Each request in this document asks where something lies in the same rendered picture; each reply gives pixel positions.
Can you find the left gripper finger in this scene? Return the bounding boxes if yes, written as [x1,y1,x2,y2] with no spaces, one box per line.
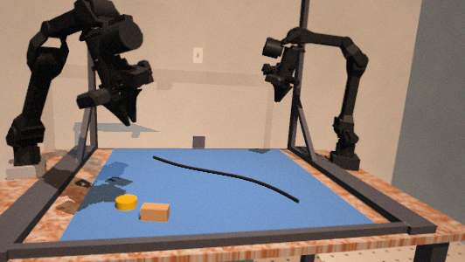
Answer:
[271,83,287,102]
[278,86,293,102]

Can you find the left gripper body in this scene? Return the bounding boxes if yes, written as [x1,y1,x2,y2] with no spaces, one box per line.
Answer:
[265,60,300,86]

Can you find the orange disc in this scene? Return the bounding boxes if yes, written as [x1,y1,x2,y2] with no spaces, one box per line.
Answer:
[115,195,137,210]

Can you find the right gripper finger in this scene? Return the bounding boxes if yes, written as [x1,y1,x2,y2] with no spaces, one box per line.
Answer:
[121,88,142,123]
[102,96,130,126]

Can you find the blue mat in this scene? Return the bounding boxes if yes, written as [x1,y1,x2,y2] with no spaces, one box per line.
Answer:
[59,148,375,241]

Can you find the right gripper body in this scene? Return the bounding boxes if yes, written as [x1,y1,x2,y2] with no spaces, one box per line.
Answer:
[76,54,137,109]

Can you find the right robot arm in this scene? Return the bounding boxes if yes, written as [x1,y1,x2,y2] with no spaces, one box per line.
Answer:
[6,0,152,167]

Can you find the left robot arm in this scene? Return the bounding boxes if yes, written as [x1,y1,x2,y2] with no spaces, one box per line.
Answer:
[262,27,369,158]

